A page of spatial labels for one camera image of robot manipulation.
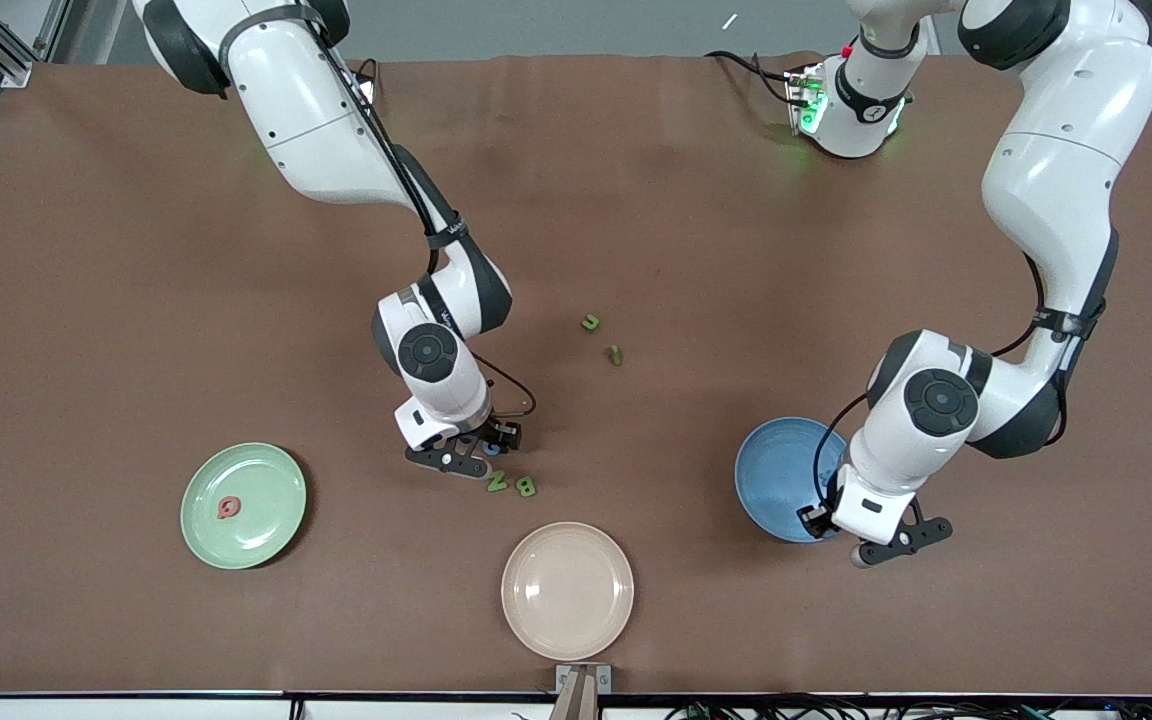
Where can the aluminium frame profile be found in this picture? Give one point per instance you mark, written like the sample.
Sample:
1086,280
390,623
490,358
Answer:
11,60

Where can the blue plate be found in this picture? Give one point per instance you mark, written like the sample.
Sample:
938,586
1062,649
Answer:
776,480

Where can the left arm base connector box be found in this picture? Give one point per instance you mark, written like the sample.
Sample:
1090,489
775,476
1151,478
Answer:
796,95

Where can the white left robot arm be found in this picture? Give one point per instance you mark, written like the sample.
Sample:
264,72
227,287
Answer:
1066,170

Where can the brown table cover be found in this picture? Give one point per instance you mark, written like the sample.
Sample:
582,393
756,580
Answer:
576,220

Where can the grey metal bracket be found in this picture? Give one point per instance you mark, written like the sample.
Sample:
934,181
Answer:
562,680

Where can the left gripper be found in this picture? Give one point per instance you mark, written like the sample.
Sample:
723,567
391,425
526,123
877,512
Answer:
815,518

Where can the green letter B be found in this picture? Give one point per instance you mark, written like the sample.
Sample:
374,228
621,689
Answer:
525,487

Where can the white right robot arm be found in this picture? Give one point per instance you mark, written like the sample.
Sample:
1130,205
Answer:
316,120

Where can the beige mounting post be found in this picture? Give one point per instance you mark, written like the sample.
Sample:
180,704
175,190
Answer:
576,700

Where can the green plate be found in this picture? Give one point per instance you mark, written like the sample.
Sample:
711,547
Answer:
266,470

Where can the green letter N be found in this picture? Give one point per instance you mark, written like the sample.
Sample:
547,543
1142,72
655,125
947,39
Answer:
496,481

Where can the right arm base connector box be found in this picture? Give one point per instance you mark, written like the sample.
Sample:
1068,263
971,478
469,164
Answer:
368,90

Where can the green letter u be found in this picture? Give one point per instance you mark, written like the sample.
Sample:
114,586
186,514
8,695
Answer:
586,323

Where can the beige plate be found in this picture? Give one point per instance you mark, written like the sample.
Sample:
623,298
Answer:
567,590

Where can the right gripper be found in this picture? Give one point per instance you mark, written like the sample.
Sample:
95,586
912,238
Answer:
489,431

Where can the red letter Q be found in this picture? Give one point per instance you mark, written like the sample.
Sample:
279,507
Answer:
221,510

